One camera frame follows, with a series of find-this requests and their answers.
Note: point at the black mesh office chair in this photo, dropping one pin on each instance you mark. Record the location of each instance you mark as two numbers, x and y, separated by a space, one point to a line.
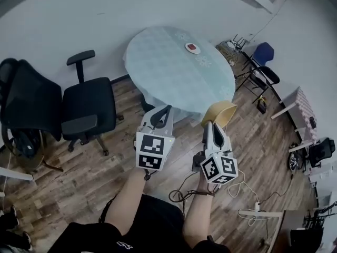
31 96

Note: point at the black folding chair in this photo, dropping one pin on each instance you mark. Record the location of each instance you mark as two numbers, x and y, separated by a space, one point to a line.
268 76

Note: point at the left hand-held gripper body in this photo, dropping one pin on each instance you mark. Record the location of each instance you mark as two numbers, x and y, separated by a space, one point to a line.
152 151

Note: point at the person's right forearm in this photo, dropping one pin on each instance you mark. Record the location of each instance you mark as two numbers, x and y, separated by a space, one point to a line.
198 209

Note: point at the white metal bar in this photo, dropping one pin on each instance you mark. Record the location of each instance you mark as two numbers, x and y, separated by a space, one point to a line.
260 213

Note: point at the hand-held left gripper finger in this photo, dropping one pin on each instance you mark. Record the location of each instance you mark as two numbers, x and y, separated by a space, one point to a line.
152 116
171 120

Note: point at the black high-back office chair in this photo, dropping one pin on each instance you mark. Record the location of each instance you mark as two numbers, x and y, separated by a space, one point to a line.
322 149

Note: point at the white desk board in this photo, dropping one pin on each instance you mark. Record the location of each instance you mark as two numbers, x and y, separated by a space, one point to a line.
15 174

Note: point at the black shoe white sole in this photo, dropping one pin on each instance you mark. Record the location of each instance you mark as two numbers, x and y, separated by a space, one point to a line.
26 240
13 215

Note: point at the red block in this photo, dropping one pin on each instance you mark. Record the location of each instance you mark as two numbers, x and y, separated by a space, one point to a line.
192 47

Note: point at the white router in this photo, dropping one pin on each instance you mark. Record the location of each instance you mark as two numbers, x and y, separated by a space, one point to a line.
231 45

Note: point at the black backpack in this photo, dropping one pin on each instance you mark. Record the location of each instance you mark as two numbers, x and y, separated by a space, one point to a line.
27 144

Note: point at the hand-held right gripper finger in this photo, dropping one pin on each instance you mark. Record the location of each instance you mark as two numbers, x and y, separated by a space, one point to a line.
222 142
208 137

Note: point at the person's left forearm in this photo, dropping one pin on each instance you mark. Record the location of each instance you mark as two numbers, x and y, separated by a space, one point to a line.
126 194

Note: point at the pink white patterned cover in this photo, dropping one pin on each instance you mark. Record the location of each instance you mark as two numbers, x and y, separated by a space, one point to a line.
306 109

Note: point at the round light blue table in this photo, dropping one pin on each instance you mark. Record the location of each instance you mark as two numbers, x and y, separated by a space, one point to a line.
173 75

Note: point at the person's black shirt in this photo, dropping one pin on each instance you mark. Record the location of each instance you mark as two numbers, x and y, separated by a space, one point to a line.
147 228

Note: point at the round black disc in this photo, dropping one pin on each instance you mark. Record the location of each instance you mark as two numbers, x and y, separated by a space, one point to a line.
293 162

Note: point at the white power strip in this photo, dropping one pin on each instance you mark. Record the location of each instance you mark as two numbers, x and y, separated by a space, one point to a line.
257 206
231 62

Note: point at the white round dish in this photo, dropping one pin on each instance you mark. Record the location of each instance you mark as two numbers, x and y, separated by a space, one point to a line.
196 51

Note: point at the white desk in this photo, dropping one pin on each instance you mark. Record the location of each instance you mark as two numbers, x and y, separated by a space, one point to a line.
289 101

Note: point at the yellow black toolbox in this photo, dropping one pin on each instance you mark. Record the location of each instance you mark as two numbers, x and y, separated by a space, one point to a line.
262 105

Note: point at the black padded office chair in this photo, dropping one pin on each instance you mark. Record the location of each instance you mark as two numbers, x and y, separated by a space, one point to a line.
88 101

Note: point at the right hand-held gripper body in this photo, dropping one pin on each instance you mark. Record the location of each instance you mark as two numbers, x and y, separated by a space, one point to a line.
219 167

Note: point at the blue chair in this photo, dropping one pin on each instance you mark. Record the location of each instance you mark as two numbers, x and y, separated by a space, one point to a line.
263 53

